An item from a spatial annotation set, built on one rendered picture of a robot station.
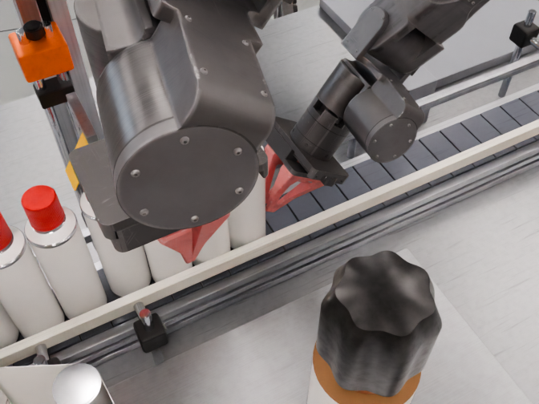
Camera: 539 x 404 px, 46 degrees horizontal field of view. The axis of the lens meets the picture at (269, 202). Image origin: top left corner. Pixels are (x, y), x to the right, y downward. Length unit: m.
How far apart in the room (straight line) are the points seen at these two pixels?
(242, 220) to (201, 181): 0.50
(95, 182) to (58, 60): 0.27
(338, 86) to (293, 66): 0.44
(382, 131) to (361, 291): 0.25
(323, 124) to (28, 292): 0.36
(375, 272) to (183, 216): 0.21
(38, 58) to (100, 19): 0.33
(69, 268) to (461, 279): 0.50
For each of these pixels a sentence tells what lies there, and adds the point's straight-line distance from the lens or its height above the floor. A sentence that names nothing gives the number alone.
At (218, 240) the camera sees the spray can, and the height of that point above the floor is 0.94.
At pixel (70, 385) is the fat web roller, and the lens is 0.55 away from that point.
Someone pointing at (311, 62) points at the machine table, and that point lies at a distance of 1.16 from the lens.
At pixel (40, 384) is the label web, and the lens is 0.60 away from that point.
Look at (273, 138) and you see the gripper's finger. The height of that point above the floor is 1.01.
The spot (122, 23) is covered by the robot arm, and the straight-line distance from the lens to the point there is 0.29.
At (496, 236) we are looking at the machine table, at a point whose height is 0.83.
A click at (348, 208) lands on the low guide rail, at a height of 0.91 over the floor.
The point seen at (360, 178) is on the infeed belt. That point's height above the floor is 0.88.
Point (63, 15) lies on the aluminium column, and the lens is 0.68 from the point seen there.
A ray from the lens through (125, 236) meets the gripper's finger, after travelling 0.36.
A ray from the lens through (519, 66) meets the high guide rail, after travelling 1.00.
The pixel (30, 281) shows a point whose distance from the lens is 0.70.
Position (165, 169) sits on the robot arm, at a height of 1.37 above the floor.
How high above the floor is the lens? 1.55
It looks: 51 degrees down
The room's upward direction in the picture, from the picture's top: straight up
